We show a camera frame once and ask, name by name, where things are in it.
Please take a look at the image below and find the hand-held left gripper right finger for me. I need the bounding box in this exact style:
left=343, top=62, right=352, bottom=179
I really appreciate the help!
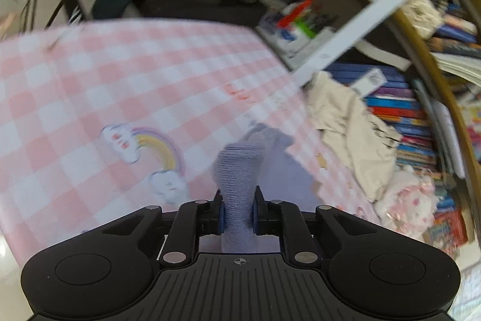
left=251, top=186, right=381, bottom=265

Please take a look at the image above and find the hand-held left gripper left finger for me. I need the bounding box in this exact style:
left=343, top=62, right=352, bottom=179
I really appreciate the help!
left=80, top=189, right=227, bottom=266

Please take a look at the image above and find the purple and mauve sweater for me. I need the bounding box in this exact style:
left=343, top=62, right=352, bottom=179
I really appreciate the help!
left=211, top=123, right=321, bottom=255

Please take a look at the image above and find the cream tote bag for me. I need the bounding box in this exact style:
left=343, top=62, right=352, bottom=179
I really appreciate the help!
left=305, top=70, right=400, bottom=202

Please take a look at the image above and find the white and pink bunny plush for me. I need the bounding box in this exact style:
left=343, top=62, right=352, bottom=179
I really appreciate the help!
left=375, top=170, right=439, bottom=243

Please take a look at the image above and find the pink checked printed desk mat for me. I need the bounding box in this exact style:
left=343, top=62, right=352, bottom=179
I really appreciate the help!
left=0, top=18, right=378, bottom=261

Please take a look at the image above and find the white product box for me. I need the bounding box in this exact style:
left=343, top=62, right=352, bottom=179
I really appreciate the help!
left=352, top=66, right=388, bottom=95

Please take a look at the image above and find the row of colourful books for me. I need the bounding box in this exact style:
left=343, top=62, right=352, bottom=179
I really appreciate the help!
left=331, top=63, right=453, bottom=196

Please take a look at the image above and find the desk organiser with pens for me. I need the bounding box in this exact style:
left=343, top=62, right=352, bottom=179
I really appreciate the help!
left=256, top=0, right=338, bottom=61

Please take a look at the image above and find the white bookshelf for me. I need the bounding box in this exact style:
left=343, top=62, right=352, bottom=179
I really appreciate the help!
left=292, top=0, right=464, bottom=82

